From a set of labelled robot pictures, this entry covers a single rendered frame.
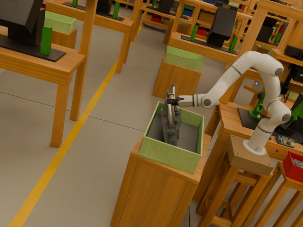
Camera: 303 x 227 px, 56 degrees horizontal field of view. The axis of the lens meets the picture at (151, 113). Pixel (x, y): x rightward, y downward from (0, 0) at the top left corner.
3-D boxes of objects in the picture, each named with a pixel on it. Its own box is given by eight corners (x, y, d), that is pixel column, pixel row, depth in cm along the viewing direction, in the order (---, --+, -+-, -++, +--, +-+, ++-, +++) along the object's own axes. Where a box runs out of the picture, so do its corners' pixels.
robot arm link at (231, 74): (244, 76, 170) (208, 111, 178) (241, 74, 185) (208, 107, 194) (233, 65, 170) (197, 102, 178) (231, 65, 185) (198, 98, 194)
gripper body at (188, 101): (195, 98, 196) (179, 99, 198) (194, 92, 186) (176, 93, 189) (195, 108, 193) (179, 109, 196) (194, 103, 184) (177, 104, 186)
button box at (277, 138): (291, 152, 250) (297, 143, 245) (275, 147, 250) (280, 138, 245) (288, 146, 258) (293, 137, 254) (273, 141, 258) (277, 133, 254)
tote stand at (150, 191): (167, 253, 230) (200, 182, 193) (109, 225, 238) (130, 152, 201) (184, 198, 289) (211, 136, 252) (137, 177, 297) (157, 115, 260)
